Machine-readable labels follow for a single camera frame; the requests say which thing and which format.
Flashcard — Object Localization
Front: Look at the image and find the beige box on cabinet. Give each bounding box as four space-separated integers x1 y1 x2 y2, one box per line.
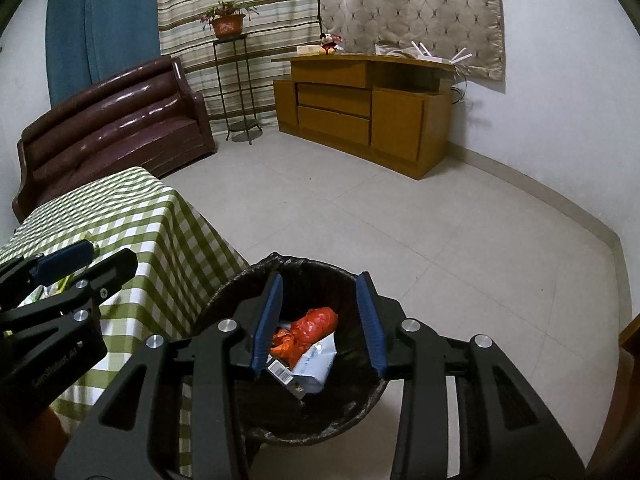
296 44 324 56

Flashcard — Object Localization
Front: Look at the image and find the green checkered tablecloth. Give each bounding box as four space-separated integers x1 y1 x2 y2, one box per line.
1 168 244 479

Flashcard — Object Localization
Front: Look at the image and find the blue curtain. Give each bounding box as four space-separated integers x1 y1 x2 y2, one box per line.
46 0 160 106

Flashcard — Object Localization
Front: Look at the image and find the wooden tv cabinet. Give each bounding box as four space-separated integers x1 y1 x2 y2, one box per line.
273 54 454 180

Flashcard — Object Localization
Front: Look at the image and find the mickey mouse toy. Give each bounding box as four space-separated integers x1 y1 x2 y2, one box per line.
320 32 344 55

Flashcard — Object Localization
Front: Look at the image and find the black metal plant stand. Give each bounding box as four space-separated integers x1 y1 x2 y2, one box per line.
213 32 264 145

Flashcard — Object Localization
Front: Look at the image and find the potted plant orange pot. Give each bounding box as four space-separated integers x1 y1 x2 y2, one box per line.
200 0 258 40

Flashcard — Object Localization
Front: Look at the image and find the striped green curtain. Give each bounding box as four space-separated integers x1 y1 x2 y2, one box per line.
157 0 320 134

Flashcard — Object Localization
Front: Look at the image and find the white wifi router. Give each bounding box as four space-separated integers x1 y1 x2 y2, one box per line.
410 40 474 66

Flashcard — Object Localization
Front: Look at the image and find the orange plastic bag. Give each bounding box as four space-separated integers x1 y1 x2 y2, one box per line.
270 307 338 368

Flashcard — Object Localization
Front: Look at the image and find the dark red leather sofa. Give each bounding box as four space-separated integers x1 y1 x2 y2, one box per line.
12 55 217 221

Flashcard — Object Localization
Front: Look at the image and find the white green tube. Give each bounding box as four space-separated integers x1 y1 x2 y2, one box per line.
292 333 337 393

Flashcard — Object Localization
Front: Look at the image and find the beige diamond pattern curtain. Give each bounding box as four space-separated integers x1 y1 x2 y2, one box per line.
320 0 506 81

